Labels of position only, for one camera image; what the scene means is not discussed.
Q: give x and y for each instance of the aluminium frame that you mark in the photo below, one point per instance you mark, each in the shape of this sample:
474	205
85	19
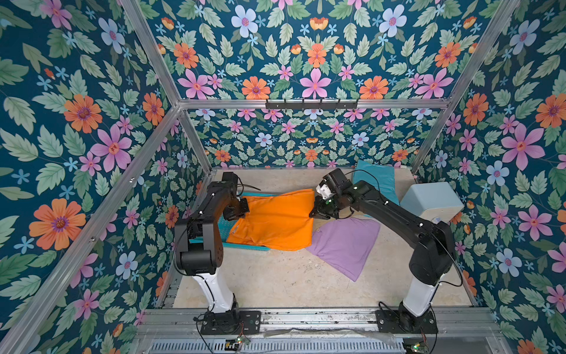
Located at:
114	114

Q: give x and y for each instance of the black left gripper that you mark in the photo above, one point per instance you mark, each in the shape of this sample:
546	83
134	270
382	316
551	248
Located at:
243	207

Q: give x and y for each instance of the black hook rail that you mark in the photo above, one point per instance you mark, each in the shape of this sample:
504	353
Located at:
303	104

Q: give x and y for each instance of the folded purple pants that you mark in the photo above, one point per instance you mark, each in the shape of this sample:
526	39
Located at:
345	244

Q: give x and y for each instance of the folded teal pants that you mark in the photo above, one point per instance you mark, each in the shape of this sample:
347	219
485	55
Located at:
382	178

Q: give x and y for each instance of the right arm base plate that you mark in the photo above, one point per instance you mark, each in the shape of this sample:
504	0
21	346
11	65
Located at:
404	322

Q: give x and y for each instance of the orange pants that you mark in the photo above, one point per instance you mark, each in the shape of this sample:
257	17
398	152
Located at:
280	222

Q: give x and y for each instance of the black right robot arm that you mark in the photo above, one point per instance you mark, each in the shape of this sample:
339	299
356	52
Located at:
432	243

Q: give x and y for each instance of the light blue box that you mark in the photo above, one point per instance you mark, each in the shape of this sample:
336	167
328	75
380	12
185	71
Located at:
432	201

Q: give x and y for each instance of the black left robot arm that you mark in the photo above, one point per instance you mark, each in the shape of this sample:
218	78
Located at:
199	254

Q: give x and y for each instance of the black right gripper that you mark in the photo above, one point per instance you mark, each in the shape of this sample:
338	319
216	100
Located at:
322	208

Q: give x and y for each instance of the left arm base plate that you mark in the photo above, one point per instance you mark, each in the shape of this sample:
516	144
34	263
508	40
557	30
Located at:
231	323

